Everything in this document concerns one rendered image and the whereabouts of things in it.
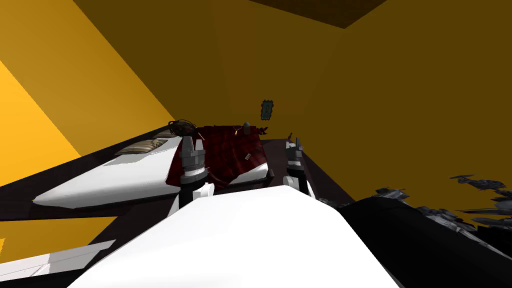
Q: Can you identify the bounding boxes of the small dark framed wall picture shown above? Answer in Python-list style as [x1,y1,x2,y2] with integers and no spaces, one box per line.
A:
[260,99,275,122]

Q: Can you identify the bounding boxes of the white flat slab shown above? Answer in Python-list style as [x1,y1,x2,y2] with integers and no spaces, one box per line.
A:
[0,239,118,283]

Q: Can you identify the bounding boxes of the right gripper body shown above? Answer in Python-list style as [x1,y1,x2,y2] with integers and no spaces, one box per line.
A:
[285,147,305,163]

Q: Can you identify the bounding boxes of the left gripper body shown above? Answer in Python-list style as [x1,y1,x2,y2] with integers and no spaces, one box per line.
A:
[178,148,207,171]

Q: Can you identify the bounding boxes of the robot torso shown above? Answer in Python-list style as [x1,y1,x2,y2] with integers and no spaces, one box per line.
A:
[67,184,401,288]

